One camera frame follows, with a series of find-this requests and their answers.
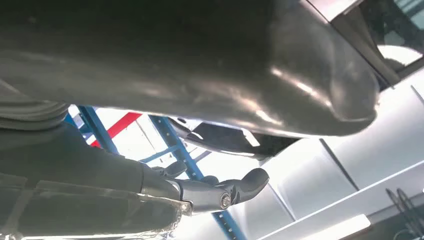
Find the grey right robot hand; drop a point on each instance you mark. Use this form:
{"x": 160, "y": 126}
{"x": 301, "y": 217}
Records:
{"x": 198, "y": 66}

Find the blue metal rack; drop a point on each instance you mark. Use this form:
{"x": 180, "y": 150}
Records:
{"x": 172, "y": 139}

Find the red stripe band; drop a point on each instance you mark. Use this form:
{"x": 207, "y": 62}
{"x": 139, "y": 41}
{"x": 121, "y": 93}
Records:
{"x": 119, "y": 127}

